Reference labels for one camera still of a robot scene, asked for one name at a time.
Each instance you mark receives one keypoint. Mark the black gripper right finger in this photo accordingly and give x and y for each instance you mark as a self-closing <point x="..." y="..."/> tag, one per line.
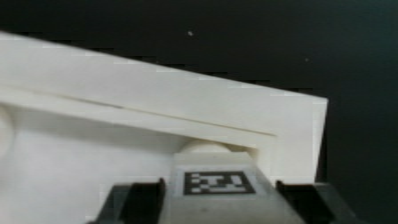
<point x="316" y="203"/>

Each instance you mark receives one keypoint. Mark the white leg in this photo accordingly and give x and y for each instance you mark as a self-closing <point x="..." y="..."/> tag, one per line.
<point x="220" y="192"/>

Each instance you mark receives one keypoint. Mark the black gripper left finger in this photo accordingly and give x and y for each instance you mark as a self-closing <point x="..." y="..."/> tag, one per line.
<point x="133" y="204"/>

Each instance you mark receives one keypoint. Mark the white square tabletop part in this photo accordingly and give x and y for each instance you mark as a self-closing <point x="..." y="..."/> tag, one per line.
<point x="103" y="114"/>

